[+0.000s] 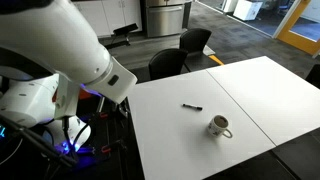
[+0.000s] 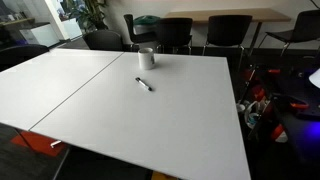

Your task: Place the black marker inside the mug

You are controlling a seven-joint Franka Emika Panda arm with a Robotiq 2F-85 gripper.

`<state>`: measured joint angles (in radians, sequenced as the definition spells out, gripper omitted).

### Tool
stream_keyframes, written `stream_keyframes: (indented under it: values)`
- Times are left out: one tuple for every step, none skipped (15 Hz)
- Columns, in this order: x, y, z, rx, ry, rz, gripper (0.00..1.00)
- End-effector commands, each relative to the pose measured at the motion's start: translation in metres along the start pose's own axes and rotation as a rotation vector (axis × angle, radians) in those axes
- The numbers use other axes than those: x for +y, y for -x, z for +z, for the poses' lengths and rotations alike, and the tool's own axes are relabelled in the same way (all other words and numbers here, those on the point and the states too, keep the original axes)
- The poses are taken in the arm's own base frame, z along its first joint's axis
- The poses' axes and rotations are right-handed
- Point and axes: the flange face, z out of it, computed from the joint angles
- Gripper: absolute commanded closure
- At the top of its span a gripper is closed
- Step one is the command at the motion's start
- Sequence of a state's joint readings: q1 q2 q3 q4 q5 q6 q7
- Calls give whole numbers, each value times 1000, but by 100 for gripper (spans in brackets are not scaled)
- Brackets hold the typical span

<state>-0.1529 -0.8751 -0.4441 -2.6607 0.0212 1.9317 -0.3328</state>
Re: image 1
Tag black marker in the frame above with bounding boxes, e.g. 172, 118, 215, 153
182, 104, 203, 111

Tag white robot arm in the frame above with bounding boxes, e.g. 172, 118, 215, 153
0, 0, 137, 153

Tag white patterned mug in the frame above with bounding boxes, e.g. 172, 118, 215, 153
207, 115, 233, 138

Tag near black chair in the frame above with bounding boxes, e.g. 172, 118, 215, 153
148, 48, 188, 80

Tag far black chair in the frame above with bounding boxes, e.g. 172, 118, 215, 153
179, 28, 212, 53

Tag black bench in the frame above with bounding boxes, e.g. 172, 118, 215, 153
103, 22, 139, 50

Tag stainless steel refrigerator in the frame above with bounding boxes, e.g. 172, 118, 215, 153
145, 0, 192, 38

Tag white cabinets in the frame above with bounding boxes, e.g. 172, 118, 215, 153
72, 0, 142, 37

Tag white box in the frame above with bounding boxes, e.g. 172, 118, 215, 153
233, 0, 262, 21

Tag black tripod leg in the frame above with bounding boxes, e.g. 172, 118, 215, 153
0, 116, 77, 167

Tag black chair at right edge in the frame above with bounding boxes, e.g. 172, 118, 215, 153
306, 64, 320, 89

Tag black cables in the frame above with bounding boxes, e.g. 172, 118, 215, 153
61, 116, 91, 161

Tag yellow door frame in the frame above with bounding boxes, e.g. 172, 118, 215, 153
275, 0, 320, 57

